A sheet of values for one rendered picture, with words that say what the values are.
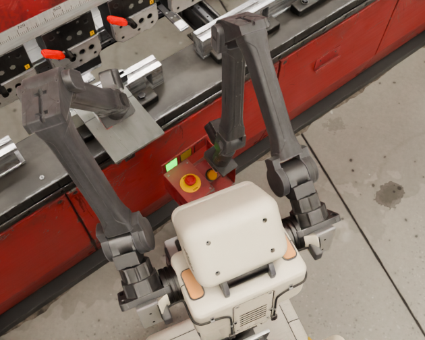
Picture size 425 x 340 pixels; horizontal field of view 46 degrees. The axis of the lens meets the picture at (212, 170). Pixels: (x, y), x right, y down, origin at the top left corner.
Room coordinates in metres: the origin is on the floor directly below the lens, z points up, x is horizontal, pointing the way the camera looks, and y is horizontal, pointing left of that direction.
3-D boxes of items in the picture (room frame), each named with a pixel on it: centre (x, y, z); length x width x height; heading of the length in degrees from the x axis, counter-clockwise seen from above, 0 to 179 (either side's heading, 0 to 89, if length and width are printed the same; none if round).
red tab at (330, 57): (1.52, -0.51, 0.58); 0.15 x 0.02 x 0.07; 128
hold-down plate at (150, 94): (1.00, 0.33, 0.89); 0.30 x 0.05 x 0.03; 128
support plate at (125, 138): (0.90, 0.30, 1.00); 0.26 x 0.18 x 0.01; 38
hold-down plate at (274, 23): (1.34, -0.12, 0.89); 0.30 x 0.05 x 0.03; 128
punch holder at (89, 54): (1.00, 0.41, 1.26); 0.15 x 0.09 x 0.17; 128
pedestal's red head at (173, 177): (0.82, 0.05, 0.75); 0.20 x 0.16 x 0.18; 130
